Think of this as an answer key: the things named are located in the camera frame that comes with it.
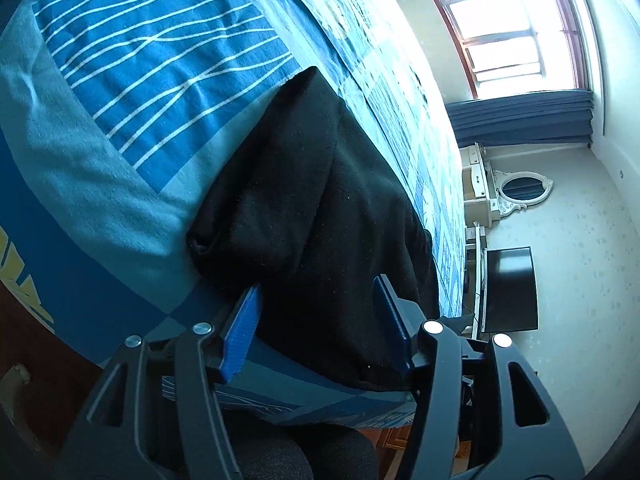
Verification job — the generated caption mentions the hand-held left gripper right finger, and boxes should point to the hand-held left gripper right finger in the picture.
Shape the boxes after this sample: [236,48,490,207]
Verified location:
[374,275,586,480]

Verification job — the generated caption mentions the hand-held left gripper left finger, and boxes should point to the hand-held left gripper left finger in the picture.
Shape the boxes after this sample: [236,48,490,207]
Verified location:
[60,282,263,480]

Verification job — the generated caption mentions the black pants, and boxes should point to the black pants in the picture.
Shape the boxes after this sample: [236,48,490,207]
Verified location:
[186,66,441,392]

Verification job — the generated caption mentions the white television stand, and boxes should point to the white television stand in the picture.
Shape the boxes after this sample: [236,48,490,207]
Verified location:
[462,225,488,336]

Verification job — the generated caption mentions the black flat television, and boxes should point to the black flat television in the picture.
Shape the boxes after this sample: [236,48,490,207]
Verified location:
[480,246,540,333]

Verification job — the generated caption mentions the person's leg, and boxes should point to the person's leg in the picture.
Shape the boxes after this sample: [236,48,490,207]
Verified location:
[235,425,381,480]

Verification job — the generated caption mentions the white vanity dresser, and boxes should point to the white vanity dresser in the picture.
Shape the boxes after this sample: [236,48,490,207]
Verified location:
[460,142,501,228]

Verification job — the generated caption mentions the oval white framed mirror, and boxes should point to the oval white framed mirror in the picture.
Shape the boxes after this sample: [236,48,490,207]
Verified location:
[492,170,555,218]

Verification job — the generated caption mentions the blue curtain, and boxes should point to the blue curtain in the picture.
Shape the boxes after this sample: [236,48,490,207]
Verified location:
[445,89,596,148]

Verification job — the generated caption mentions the blue patterned bed sheet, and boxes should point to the blue patterned bed sheet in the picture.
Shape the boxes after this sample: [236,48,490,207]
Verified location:
[0,0,468,428]

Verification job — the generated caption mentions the red framed window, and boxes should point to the red framed window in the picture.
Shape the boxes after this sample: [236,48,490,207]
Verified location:
[427,0,588,101]

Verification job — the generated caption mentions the wooden bed frame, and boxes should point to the wooden bed frame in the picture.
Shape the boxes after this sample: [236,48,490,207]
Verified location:
[0,280,101,461]

